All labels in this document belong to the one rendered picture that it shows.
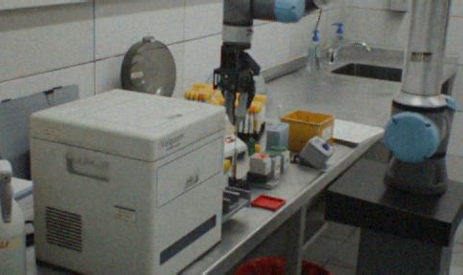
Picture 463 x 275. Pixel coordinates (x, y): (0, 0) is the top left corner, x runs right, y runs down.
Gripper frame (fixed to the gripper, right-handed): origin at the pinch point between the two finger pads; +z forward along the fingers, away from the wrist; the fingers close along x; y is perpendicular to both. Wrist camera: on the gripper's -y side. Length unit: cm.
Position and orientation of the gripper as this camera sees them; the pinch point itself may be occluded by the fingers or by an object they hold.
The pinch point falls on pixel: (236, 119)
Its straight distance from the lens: 179.3
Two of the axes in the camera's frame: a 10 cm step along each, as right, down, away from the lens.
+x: 9.0, 1.6, -4.1
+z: -0.4, 9.6, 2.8
